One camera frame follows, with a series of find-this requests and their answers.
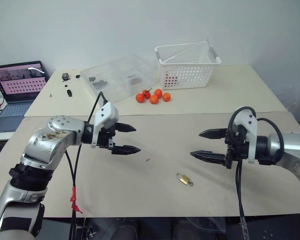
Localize dark rounded shape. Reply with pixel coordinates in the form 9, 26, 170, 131
115, 219, 141, 240

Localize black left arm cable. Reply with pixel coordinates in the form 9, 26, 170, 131
63, 91, 109, 240

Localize beige table cover sheet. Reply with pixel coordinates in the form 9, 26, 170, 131
0, 110, 300, 219
23, 63, 290, 118

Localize black parts in clear box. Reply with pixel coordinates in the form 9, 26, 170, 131
88, 75, 109, 89

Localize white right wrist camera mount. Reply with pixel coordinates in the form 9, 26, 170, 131
233, 109, 259, 165

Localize open laptop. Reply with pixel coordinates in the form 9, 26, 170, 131
0, 60, 50, 134

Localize clear plastic storage box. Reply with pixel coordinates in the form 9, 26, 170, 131
80, 53, 159, 104

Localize brass padlock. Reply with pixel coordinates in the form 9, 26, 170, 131
175, 172, 192, 186

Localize grey metal part in box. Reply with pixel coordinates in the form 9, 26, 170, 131
128, 74, 143, 84

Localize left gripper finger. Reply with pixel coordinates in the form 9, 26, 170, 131
114, 122, 137, 134
111, 144, 142, 156

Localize red item behind basket holes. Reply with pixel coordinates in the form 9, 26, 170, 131
164, 71, 179, 89

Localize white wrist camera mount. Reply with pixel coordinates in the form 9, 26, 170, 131
90, 101, 120, 149
233, 109, 259, 165

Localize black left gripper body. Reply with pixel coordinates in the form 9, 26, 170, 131
95, 124, 117, 151

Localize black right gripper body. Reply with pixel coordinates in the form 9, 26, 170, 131
224, 124, 250, 170

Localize clear plastic sheet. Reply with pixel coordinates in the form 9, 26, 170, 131
161, 36, 214, 63

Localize white perforated plastic basket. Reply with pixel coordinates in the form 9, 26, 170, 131
154, 42, 222, 91

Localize red tape on cable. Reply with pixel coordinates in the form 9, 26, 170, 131
69, 185, 84, 215

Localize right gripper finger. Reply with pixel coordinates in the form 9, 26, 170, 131
198, 127, 227, 140
189, 149, 227, 165

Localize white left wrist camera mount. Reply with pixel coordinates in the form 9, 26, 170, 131
90, 101, 120, 149

